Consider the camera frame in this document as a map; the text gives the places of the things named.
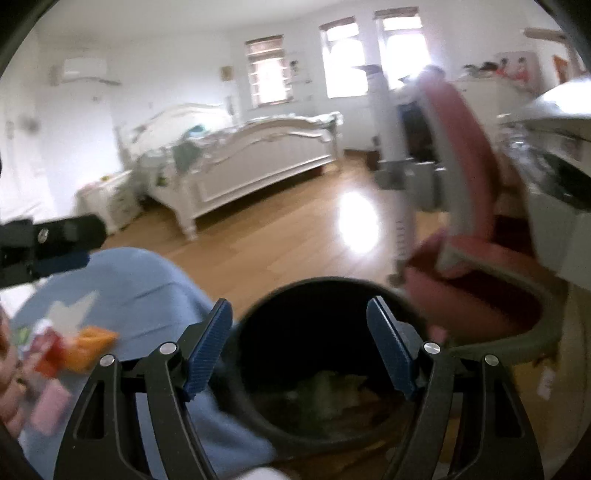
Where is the pale rumpled bedding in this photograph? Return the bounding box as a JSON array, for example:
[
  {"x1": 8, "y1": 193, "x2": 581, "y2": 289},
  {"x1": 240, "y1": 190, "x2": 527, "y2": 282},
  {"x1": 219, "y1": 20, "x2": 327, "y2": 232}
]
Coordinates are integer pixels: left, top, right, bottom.
[{"x1": 171, "y1": 112, "x2": 343, "y2": 155}]

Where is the white standing pole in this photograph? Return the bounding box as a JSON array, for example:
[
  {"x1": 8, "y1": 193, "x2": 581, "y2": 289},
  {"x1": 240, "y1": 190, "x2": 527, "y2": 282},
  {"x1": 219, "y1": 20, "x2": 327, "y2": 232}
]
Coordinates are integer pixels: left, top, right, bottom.
[{"x1": 353, "y1": 65, "x2": 419, "y2": 285}]

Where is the window with brown blind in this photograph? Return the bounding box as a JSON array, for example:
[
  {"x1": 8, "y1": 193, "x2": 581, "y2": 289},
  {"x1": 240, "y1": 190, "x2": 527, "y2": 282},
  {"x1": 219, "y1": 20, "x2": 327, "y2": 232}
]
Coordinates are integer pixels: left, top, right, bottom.
[{"x1": 245, "y1": 35, "x2": 297, "y2": 110}]

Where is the person's left hand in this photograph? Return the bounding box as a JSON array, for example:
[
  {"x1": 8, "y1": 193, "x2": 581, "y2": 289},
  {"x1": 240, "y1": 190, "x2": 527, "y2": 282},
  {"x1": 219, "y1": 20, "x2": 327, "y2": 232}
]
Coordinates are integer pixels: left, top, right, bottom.
[{"x1": 0, "y1": 308, "x2": 27, "y2": 435}]

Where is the pink packet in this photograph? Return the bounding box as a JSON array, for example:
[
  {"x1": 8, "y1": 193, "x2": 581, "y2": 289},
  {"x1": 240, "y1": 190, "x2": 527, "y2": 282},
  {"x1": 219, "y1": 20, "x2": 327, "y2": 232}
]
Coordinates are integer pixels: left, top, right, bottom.
[{"x1": 29, "y1": 382, "x2": 71, "y2": 435}]

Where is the orange packet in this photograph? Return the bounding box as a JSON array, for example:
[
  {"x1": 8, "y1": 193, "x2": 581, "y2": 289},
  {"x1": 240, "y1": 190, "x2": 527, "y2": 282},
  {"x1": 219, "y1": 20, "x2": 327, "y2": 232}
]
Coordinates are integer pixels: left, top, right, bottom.
[{"x1": 60, "y1": 325, "x2": 119, "y2": 373}]

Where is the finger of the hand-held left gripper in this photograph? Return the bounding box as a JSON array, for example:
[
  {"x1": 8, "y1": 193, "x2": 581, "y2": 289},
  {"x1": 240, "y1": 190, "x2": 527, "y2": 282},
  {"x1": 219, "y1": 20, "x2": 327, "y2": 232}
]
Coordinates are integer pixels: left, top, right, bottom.
[
  {"x1": 32, "y1": 213, "x2": 108, "y2": 254},
  {"x1": 32, "y1": 251, "x2": 92, "y2": 278}
]

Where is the red carton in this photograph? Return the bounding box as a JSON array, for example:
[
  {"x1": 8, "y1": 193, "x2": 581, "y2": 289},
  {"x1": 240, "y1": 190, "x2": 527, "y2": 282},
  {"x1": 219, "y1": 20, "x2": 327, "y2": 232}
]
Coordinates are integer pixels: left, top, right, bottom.
[{"x1": 31, "y1": 322, "x2": 66, "y2": 378}]

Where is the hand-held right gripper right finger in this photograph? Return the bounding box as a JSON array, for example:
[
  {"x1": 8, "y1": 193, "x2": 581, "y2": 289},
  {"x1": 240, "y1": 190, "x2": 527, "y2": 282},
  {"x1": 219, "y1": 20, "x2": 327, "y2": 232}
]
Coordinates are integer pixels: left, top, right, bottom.
[{"x1": 367, "y1": 296, "x2": 543, "y2": 480}]

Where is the black round waste bin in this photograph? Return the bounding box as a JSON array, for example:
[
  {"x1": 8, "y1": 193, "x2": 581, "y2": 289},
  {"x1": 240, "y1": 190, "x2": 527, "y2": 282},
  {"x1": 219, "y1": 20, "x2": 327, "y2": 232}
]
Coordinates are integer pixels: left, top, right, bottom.
[{"x1": 224, "y1": 276, "x2": 452, "y2": 461}]

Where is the white bed frame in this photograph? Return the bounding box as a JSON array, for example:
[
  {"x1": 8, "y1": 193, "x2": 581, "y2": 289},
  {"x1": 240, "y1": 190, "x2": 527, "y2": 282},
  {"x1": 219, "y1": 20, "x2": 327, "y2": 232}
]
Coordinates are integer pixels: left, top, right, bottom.
[{"x1": 115, "y1": 102, "x2": 345, "y2": 241}]

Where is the white appliance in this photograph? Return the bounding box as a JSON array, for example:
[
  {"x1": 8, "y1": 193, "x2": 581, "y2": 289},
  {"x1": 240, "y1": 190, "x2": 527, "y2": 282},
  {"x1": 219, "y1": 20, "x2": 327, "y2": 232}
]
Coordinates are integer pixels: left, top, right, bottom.
[{"x1": 496, "y1": 74, "x2": 591, "y2": 283}]

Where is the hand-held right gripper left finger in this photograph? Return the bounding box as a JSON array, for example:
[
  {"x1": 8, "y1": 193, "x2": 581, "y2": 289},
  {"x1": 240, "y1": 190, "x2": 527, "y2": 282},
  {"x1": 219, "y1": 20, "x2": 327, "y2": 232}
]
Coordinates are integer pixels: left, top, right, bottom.
[{"x1": 54, "y1": 298, "x2": 233, "y2": 480}]

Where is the white air conditioner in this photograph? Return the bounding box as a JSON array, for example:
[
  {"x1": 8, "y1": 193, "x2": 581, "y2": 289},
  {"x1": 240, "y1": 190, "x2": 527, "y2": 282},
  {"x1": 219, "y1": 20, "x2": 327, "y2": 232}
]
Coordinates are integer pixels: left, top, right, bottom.
[{"x1": 51, "y1": 56, "x2": 122, "y2": 86}]

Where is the white nightstand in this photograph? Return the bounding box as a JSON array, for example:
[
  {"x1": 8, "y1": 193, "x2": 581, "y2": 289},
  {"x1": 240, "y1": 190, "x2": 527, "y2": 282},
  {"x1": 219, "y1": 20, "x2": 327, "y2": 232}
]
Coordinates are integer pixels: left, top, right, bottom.
[{"x1": 76, "y1": 170, "x2": 140, "y2": 236}]

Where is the blue round tablecloth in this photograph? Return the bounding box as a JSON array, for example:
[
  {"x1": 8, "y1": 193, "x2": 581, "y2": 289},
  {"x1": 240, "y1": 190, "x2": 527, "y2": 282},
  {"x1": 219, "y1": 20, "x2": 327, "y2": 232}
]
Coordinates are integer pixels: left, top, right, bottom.
[{"x1": 9, "y1": 247, "x2": 279, "y2": 480}]

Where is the bright window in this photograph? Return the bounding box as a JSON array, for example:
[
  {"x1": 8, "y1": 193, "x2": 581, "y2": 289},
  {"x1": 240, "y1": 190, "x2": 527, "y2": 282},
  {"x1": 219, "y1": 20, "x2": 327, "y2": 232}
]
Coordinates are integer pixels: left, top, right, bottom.
[
  {"x1": 320, "y1": 17, "x2": 369, "y2": 99},
  {"x1": 374, "y1": 8, "x2": 433, "y2": 91}
]

